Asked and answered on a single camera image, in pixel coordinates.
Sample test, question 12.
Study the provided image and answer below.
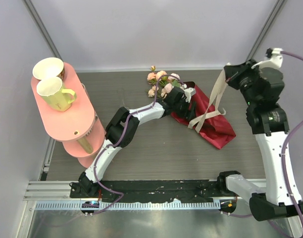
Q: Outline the pink flower bouquet red wrap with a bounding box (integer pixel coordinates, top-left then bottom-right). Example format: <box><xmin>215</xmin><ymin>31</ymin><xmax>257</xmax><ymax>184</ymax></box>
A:
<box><xmin>147</xmin><ymin>65</ymin><xmax>236</xmax><ymax>149</ymax></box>

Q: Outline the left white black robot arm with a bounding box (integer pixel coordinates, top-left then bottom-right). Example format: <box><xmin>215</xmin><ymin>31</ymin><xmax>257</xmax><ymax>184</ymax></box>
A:
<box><xmin>70</xmin><ymin>87</ymin><xmax>196</xmax><ymax>198</ymax></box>

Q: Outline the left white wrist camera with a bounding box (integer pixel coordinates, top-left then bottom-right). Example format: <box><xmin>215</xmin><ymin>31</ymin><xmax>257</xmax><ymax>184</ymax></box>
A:
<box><xmin>182</xmin><ymin>84</ymin><xmax>196</xmax><ymax>103</ymax></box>

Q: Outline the white slotted cable duct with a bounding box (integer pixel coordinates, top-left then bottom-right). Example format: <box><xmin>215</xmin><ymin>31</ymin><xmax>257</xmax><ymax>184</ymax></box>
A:
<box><xmin>35</xmin><ymin>199</ymin><xmax>220</xmax><ymax>211</ymax></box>

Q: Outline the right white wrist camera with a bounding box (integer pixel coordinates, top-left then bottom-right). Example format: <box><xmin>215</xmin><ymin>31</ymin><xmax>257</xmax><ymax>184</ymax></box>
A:
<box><xmin>251</xmin><ymin>48</ymin><xmax>283</xmax><ymax>69</ymax></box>

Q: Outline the white bowl mug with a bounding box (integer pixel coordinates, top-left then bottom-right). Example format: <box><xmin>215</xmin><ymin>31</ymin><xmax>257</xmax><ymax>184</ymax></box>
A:
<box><xmin>32</xmin><ymin>57</ymin><xmax>65</xmax><ymax>80</ymax></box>

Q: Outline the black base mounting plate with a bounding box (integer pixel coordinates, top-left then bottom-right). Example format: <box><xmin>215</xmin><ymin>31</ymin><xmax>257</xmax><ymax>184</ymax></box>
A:
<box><xmin>69</xmin><ymin>179</ymin><xmax>235</xmax><ymax>203</ymax></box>

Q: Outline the pink tiered shelf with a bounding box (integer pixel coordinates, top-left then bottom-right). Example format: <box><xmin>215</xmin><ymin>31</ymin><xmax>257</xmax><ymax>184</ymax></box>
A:
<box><xmin>31</xmin><ymin>63</ymin><xmax>105</xmax><ymax>168</ymax></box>

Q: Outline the yellow green mug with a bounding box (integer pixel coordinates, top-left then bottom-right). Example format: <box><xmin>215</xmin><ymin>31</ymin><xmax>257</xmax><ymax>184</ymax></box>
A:
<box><xmin>36</xmin><ymin>77</ymin><xmax>77</xmax><ymax>112</ymax></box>

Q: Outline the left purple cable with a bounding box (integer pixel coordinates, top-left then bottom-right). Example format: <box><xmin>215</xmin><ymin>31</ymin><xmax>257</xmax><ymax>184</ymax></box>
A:
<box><xmin>91</xmin><ymin>74</ymin><xmax>187</xmax><ymax>215</ymax></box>

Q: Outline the clear glass vase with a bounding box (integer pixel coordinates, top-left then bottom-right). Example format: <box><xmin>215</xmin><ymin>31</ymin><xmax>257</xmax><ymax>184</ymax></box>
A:
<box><xmin>117</xmin><ymin>88</ymin><xmax>128</xmax><ymax>109</ymax></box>

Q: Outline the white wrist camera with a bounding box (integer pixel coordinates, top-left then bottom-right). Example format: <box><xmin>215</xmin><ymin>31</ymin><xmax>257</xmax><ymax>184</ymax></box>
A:
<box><xmin>182</xmin><ymin>84</ymin><xmax>196</xmax><ymax>103</ymax></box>
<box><xmin>251</xmin><ymin>48</ymin><xmax>283</xmax><ymax>69</ymax></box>

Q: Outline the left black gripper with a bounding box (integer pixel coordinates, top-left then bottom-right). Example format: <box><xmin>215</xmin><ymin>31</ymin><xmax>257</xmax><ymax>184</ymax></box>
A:
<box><xmin>173</xmin><ymin>98</ymin><xmax>197</xmax><ymax>121</ymax></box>

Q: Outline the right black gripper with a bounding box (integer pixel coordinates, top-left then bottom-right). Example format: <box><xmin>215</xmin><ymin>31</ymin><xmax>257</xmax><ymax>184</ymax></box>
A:
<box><xmin>225</xmin><ymin>59</ymin><xmax>263</xmax><ymax>107</ymax></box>

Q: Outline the cream ribbon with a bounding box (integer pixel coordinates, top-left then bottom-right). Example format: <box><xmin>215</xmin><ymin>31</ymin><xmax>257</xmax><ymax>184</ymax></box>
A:
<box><xmin>188</xmin><ymin>70</ymin><xmax>227</xmax><ymax>133</ymax></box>

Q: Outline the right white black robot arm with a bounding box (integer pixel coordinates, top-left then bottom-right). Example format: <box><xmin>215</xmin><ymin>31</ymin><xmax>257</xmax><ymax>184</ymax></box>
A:
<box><xmin>216</xmin><ymin>59</ymin><xmax>303</xmax><ymax>221</ymax></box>

